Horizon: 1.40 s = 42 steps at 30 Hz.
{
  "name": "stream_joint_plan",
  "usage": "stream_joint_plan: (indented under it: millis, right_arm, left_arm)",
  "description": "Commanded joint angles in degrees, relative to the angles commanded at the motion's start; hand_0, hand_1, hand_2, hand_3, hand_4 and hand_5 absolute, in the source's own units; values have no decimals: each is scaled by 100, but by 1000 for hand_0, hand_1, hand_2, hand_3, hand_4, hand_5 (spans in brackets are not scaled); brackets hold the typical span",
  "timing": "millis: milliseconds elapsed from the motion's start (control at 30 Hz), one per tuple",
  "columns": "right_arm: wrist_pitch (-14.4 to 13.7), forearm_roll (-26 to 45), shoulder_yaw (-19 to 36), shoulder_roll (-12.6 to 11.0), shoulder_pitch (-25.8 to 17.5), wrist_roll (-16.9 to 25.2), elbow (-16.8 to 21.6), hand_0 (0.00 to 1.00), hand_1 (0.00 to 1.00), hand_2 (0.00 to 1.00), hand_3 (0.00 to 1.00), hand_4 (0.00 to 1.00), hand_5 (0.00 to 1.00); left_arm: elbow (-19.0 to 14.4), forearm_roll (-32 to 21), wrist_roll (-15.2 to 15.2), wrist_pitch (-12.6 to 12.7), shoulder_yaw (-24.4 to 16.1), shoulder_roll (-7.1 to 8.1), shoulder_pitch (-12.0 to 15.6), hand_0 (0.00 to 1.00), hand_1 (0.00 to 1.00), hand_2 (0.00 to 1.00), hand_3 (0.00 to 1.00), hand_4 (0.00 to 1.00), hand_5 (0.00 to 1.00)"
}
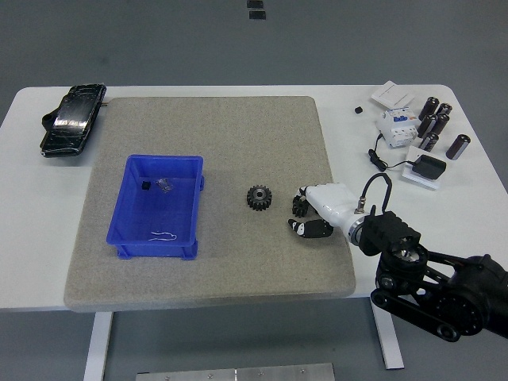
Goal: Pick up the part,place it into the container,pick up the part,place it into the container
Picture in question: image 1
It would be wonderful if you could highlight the black power adapter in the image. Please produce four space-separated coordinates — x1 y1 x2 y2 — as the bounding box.
412 154 448 182

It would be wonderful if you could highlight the silver metal plate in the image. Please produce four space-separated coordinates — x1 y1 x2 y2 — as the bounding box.
136 362 335 381

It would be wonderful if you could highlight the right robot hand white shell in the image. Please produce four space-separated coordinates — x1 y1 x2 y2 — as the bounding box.
287 182 360 241

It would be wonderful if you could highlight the white circuit breaker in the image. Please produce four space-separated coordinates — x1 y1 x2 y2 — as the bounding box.
375 106 421 150

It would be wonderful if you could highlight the blue plastic box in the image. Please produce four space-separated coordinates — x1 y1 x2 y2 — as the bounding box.
105 154 206 262

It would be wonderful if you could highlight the white switch panel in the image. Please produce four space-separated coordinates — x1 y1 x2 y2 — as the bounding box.
371 80 416 109

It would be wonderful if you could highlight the white socket plate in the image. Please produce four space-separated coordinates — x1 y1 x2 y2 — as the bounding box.
401 144 442 192

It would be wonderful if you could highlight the white table leg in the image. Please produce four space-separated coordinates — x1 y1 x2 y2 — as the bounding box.
372 303 405 371
83 311 114 381

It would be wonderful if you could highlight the large black gear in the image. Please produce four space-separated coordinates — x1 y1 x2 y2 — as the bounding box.
246 185 275 214

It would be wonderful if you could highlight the black adapter cable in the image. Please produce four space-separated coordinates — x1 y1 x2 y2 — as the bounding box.
368 133 416 173

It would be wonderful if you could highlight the grey-brown mat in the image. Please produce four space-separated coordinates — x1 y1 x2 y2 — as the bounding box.
63 95 357 314

